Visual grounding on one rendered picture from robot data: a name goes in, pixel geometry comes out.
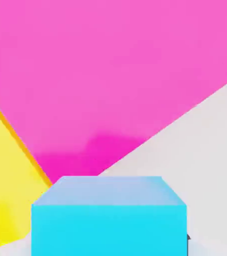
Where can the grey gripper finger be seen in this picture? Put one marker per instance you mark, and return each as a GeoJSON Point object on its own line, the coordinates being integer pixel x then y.
{"type": "Point", "coordinates": [192, 247]}

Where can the small cyan cube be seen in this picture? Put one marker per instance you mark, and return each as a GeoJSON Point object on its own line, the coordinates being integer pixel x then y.
{"type": "Point", "coordinates": [108, 228]}

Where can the large pink box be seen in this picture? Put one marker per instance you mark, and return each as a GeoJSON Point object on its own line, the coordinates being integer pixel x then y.
{"type": "Point", "coordinates": [97, 76]}

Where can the large yellow box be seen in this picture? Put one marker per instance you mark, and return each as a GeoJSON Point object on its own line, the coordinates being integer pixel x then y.
{"type": "Point", "coordinates": [7, 180]}

